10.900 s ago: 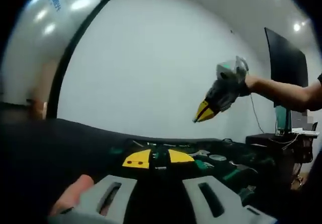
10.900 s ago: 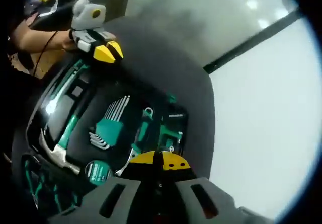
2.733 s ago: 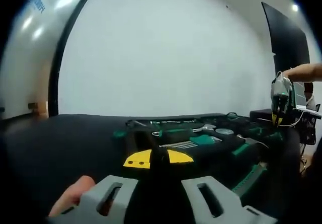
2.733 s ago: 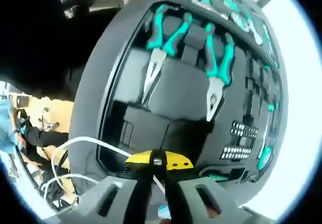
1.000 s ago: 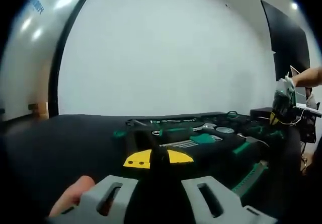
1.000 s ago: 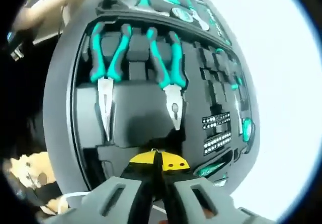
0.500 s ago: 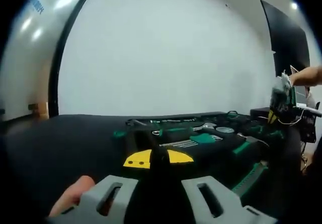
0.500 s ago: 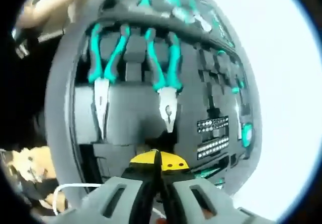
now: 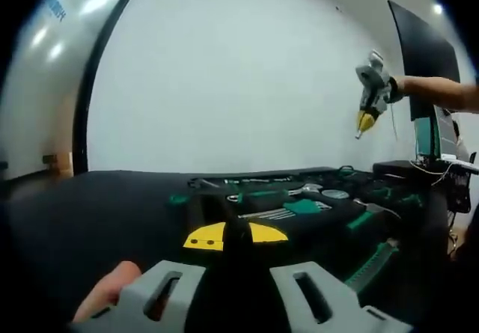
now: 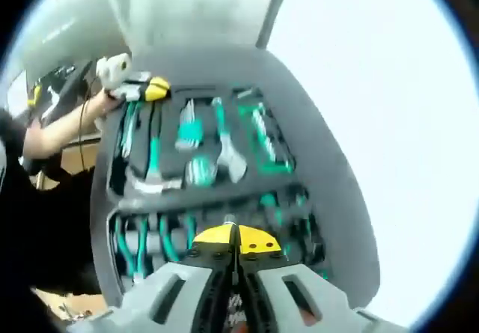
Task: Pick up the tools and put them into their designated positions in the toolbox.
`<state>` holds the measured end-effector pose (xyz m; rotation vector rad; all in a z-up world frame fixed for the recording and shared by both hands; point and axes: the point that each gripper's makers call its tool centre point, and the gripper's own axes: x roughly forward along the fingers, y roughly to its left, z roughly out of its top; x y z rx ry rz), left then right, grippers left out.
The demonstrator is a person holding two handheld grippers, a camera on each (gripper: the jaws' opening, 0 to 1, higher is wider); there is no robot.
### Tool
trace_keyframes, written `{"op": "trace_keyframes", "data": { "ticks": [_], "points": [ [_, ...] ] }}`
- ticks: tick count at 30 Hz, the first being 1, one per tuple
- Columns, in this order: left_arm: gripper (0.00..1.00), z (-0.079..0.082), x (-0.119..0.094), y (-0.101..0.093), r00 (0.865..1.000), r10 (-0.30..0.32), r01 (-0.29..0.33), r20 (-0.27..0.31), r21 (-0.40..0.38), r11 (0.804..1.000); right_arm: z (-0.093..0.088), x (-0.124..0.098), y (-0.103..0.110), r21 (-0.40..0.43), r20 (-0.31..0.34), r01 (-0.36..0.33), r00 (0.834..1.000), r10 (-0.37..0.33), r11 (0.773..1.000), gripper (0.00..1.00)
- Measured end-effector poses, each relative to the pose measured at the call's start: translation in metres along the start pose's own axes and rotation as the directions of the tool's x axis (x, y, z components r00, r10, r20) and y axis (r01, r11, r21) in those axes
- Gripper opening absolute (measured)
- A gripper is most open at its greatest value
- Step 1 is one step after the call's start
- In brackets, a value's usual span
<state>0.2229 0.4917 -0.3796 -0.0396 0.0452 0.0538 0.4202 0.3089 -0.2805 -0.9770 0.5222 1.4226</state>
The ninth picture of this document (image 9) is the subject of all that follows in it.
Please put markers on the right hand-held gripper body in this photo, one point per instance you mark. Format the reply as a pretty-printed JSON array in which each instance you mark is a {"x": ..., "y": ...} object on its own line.
[{"x": 376, "y": 82}]

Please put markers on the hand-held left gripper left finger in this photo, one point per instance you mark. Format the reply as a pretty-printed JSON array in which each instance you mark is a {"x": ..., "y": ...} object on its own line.
[{"x": 164, "y": 303}]

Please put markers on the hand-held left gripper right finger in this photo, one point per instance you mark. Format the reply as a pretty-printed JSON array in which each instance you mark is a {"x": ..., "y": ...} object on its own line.
[{"x": 337, "y": 303}]

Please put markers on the small silver bit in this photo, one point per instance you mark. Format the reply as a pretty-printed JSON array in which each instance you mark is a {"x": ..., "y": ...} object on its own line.
[{"x": 359, "y": 135}]

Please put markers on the black toolbox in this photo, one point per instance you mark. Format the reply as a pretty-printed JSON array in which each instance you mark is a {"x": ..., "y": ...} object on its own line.
[{"x": 329, "y": 232}]

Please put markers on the round green tape measure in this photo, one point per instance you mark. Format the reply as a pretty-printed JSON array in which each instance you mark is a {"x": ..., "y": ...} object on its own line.
[{"x": 335, "y": 194}]

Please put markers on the silver adjustable wrench tool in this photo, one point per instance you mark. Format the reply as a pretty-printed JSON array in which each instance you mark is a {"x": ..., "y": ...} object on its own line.
[{"x": 308, "y": 189}]

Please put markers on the hex key set green holder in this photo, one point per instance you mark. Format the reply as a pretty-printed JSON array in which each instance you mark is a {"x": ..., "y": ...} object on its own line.
[{"x": 301, "y": 210}]

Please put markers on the row of silver sockets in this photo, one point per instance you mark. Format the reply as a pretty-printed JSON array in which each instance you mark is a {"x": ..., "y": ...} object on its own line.
[{"x": 258, "y": 179}]

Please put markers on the person's left hand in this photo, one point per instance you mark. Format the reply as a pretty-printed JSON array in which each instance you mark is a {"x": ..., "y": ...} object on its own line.
[{"x": 108, "y": 292}]

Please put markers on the black flat box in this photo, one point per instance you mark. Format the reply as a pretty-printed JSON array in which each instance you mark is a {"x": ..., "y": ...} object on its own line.
[{"x": 396, "y": 168}]

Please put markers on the teal monitor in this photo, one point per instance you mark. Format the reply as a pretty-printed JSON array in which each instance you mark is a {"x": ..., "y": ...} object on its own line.
[{"x": 424, "y": 138}]

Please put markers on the open laptop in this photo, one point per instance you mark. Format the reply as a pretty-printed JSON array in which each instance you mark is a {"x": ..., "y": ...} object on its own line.
[{"x": 447, "y": 134}]

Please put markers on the round ceiling light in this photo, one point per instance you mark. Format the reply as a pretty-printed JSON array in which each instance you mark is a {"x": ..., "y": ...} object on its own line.
[{"x": 438, "y": 8}]

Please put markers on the white desk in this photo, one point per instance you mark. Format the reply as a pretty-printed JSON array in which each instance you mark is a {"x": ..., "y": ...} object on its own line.
[{"x": 467, "y": 162}]

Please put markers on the brown box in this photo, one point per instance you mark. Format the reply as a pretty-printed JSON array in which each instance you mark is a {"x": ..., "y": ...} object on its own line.
[{"x": 61, "y": 164}]

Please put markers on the black wall screen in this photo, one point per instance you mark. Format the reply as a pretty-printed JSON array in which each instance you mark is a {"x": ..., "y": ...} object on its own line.
[{"x": 423, "y": 48}]

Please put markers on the glass partition black frame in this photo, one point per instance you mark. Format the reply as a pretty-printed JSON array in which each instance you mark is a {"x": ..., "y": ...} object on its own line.
[{"x": 45, "y": 86}]

